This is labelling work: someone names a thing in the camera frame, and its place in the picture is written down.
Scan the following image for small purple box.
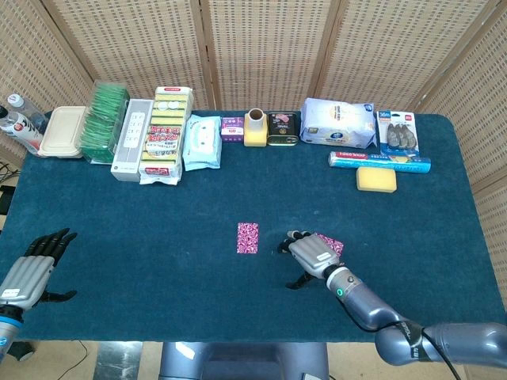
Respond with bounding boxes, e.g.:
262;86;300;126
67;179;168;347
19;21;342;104
220;116;246;143

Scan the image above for metal table leg plate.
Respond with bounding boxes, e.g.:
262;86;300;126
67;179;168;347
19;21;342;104
96;341;144;380

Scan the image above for white bottle red label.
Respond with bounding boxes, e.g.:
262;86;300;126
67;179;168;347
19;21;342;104
0;105;45;155

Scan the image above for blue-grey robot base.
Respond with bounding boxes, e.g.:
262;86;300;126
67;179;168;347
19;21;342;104
158;340;330;380

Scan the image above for light blue wet wipes pack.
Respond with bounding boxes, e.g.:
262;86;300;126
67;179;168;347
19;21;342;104
182;114;223;172

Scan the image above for dark teal table cloth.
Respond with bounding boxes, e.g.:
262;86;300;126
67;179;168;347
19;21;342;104
0;110;501;344

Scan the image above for yellow red snack package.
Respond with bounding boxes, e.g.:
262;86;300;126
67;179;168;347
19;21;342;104
138;85;195;186

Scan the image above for black frame beside table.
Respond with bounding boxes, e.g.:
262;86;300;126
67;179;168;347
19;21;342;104
0;184;15;217

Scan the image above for loose yellow sponge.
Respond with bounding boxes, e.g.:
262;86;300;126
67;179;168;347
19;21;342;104
356;165;398;194

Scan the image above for black caster foot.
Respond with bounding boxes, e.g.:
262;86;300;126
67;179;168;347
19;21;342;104
7;340;36;362

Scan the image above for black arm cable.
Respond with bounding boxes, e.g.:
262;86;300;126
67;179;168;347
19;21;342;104
338;298;463;380

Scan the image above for clear box green tea bags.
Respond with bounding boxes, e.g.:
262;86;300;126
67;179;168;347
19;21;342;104
78;81;131;165

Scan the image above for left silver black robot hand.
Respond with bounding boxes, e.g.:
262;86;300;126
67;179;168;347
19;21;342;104
0;227;78;310

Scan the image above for clear water bottle white cap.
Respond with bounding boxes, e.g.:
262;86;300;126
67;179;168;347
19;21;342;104
7;93;49;131

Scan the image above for woven bamboo folding screen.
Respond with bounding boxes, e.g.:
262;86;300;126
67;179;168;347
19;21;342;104
0;0;507;380

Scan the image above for white tissue pack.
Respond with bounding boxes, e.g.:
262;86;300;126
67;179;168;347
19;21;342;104
299;97;376;150

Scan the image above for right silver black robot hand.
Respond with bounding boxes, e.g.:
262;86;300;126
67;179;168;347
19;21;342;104
276;230;342;290

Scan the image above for beige lunch box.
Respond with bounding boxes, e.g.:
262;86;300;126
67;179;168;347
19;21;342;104
37;105;89;159

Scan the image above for black gold luncheon meat can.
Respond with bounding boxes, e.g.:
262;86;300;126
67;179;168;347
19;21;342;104
267;112;299;146

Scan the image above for white power strip box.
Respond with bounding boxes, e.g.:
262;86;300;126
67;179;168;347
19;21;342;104
110;98;154;183

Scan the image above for blue food wrap roll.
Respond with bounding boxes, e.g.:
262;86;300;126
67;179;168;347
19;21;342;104
327;150;433;175

